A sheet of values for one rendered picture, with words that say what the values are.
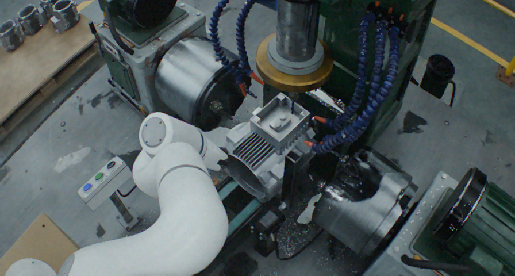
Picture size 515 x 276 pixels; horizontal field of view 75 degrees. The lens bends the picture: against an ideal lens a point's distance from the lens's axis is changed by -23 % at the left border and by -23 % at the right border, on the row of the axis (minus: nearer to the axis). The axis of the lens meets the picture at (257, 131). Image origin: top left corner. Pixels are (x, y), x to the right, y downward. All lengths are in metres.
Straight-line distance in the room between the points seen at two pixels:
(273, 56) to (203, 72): 0.30
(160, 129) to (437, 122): 1.15
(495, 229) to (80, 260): 0.74
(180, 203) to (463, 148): 1.29
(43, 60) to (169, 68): 1.98
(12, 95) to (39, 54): 0.40
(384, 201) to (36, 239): 0.95
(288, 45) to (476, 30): 2.94
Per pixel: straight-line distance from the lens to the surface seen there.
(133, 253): 0.51
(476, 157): 1.66
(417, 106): 1.69
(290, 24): 0.86
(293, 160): 0.91
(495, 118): 3.04
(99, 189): 1.15
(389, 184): 1.02
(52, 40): 3.27
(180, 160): 0.66
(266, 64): 0.96
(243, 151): 1.10
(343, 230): 1.05
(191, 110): 1.20
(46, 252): 1.23
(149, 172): 0.76
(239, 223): 1.20
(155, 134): 0.83
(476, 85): 3.16
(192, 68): 1.21
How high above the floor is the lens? 2.03
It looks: 56 degrees down
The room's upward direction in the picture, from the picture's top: straight up
